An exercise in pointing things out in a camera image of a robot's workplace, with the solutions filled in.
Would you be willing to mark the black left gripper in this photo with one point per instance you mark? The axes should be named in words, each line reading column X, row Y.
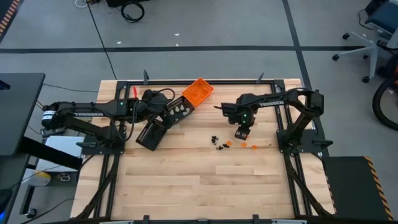
column 154, row 104

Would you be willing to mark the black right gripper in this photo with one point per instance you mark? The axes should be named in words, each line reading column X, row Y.
column 241, row 112

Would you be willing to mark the black plastic mesh basket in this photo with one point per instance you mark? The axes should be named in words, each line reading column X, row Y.
column 186, row 102
column 146, row 141

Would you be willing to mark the orange plastic mesh basket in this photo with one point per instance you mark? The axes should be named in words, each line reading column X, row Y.
column 198, row 91

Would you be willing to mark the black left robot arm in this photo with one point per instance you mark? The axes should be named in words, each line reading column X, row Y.
column 90, row 113

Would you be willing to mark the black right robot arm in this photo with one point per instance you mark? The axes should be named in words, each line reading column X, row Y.
column 270, row 103

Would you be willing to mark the white box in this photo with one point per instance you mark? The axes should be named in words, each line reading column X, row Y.
column 62, row 146

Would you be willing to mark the black power adapter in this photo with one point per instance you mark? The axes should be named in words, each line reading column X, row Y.
column 56, row 132

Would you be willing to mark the metal carabiner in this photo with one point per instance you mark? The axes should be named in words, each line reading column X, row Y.
column 63, row 177

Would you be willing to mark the black desk crossbeam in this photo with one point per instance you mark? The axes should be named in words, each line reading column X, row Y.
column 49, row 152

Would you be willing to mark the black hazard-striped platform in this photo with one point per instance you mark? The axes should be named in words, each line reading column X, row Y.
column 351, row 186

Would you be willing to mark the black equipment case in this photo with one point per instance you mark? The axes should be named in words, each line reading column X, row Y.
column 124, row 2

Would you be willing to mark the white yellow plastic item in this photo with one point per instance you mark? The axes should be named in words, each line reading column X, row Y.
column 38, row 179

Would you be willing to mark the black desk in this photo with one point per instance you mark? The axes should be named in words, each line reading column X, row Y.
column 18, row 109

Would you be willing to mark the black caster wheel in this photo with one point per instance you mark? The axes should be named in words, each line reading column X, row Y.
column 31, row 213

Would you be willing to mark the blue white office chair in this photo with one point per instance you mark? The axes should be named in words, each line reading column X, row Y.
column 384, row 15

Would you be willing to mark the black hazard-striped floor mat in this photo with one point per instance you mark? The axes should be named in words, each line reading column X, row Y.
column 7, row 12

